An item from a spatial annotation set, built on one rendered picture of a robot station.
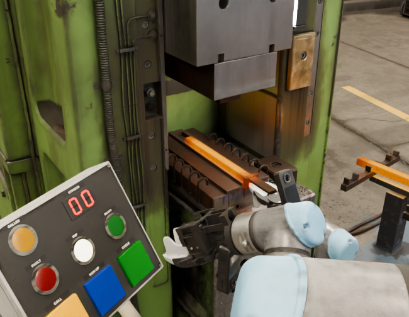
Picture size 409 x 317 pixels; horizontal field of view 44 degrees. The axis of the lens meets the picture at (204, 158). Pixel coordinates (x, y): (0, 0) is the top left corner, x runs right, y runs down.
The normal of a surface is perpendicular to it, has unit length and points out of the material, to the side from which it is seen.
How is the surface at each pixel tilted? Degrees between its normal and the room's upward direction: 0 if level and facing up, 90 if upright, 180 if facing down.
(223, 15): 90
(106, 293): 60
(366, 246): 0
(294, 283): 9
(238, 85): 90
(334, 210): 0
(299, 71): 90
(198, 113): 90
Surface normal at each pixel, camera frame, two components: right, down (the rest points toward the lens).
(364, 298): -0.04, -0.69
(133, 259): 0.74, -0.23
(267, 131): -0.83, 0.25
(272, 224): -0.71, -0.33
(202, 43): 0.55, 0.39
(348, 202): 0.00, -0.89
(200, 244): -0.53, 0.39
